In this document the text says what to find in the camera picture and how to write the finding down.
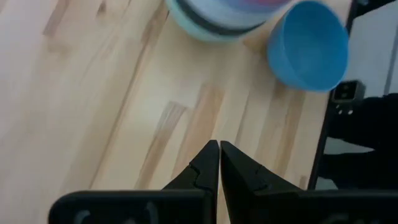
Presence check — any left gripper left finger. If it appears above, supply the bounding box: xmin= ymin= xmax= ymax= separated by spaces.
xmin=48 ymin=139 xmax=220 ymax=224

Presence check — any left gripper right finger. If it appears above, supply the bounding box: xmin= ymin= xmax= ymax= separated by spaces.
xmin=220 ymin=140 xmax=398 ymax=224

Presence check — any white bowl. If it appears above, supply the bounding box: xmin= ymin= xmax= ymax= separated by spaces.
xmin=164 ymin=0 xmax=280 ymax=44
xmin=188 ymin=0 xmax=292 ymax=31

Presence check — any black bulky object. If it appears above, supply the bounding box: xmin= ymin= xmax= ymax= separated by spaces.
xmin=320 ymin=93 xmax=398 ymax=191

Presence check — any blue bowl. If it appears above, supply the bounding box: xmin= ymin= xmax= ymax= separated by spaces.
xmin=266 ymin=0 xmax=349 ymax=93

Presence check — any black aluminium table frame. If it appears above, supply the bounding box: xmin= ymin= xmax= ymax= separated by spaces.
xmin=307 ymin=0 xmax=361 ymax=191

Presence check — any grey table-level camera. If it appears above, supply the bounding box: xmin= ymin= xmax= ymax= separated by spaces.
xmin=330 ymin=80 xmax=367 ymax=116

